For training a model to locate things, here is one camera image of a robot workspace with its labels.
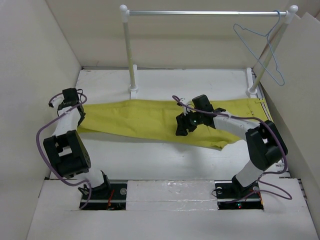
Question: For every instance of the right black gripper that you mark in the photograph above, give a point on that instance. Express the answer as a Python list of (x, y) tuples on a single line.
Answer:
[(182, 124)]

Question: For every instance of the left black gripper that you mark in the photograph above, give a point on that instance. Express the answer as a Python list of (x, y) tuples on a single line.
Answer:
[(81, 119)]

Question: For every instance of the yellow trousers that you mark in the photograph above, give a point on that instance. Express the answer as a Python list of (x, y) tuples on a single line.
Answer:
[(149, 119)]

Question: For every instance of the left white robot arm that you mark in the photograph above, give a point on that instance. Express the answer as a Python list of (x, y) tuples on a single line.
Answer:
[(66, 152)]

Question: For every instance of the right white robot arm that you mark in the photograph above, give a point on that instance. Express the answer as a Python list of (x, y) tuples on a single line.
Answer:
[(264, 142)]

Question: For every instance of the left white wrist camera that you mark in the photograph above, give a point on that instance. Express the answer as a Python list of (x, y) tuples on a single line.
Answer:
[(55, 102)]

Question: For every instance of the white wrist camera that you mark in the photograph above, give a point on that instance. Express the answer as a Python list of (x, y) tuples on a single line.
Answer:
[(183, 102), (55, 102)]

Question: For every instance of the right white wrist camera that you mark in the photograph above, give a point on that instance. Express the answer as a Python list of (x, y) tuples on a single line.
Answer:
[(183, 102)]

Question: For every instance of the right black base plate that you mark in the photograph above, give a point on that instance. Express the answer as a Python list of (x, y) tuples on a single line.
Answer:
[(230, 198)]

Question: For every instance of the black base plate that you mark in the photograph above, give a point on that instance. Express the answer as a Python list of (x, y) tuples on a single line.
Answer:
[(105, 198), (230, 198)]

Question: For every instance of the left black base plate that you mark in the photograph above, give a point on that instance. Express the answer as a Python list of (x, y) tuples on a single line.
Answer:
[(105, 198)]

